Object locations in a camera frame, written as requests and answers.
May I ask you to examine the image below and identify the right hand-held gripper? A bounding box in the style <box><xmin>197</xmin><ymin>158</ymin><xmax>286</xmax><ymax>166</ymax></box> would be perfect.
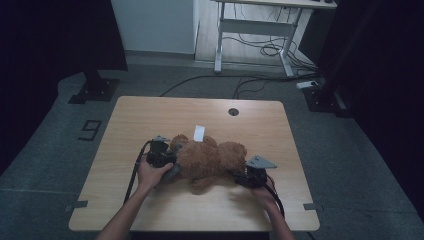
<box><xmin>233</xmin><ymin>154</ymin><xmax>278</xmax><ymax>189</ymax></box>

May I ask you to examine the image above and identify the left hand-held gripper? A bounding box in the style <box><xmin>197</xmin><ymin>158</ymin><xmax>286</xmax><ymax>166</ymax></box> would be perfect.
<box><xmin>145</xmin><ymin>134</ymin><xmax>178</xmax><ymax>169</ymax></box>

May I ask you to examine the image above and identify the grey fuzzy cloth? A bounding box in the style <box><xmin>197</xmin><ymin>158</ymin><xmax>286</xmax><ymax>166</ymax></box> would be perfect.
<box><xmin>162</xmin><ymin>142</ymin><xmax>184</xmax><ymax>183</ymax></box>

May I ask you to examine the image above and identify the brown teddy bear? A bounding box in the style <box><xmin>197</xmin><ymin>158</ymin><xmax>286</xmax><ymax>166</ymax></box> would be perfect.
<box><xmin>169</xmin><ymin>124</ymin><xmax>249</xmax><ymax>195</ymax></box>

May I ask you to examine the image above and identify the person's right hand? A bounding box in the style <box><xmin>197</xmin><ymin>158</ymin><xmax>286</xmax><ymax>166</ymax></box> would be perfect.
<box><xmin>250</xmin><ymin>181</ymin><xmax>279</xmax><ymax>211</ymax></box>

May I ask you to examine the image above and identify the person's left hand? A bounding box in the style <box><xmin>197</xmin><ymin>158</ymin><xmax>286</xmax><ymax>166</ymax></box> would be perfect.
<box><xmin>137</xmin><ymin>155</ymin><xmax>174</xmax><ymax>195</ymax></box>

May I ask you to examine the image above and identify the grey tape strip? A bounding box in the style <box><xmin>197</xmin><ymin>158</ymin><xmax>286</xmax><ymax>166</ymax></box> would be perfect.
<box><xmin>303</xmin><ymin>202</ymin><xmax>324</xmax><ymax>212</ymax></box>
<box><xmin>64</xmin><ymin>199</ymin><xmax>89</xmax><ymax>213</ymax></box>

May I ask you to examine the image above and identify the black stand base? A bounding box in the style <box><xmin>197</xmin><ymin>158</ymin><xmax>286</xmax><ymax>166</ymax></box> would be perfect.
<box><xmin>68</xmin><ymin>68</ymin><xmax>120</xmax><ymax>105</ymax></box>
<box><xmin>304</xmin><ymin>84</ymin><xmax>353</xmax><ymax>118</ymax></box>

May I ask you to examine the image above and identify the white power strip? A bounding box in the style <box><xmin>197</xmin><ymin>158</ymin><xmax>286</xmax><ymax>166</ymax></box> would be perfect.
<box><xmin>296</xmin><ymin>80</ymin><xmax>319</xmax><ymax>90</ymax></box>

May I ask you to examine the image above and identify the black curtain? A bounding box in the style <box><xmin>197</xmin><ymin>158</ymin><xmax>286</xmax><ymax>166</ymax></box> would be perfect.
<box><xmin>316</xmin><ymin>0</ymin><xmax>424</xmax><ymax>223</ymax></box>
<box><xmin>0</xmin><ymin>0</ymin><xmax>128</xmax><ymax>176</ymax></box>

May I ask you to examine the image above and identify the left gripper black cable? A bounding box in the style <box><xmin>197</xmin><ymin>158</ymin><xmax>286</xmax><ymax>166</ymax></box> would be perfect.
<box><xmin>123</xmin><ymin>139</ymin><xmax>153</xmax><ymax>205</ymax></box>

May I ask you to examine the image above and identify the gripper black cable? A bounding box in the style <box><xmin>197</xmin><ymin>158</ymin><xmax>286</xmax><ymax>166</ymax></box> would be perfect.
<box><xmin>123</xmin><ymin>139</ymin><xmax>153</xmax><ymax>205</ymax></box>
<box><xmin>265</xmin><ymin>174</ymin><xmax>286</xmax><ymax>218</ymax></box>

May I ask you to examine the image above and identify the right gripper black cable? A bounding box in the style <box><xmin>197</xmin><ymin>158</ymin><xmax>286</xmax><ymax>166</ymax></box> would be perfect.
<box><xmin>265</xmin><ymin>174</ymin><xmax>286</xmax><ymax>218</ymax></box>

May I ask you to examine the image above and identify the long black floor cable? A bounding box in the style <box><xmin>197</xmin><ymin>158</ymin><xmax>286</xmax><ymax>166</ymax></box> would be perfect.
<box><xmin>159</xmin><ymin>73</ymin><xmax>321</xmax><ymax>100</ymax></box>

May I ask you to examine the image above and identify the tangle of floor cables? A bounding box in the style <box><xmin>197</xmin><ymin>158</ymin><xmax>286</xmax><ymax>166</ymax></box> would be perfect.
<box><xmin>223</xmin><ymin>6</ymin><xmax>319</xmax><ymax>78</ymax></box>

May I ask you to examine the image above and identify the white metal desk frame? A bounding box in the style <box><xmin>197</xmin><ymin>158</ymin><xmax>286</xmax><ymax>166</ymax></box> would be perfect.
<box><xmin>213</xmin><ymin>0</ymin><xmax>338</xmax><ymax>78</ymax></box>

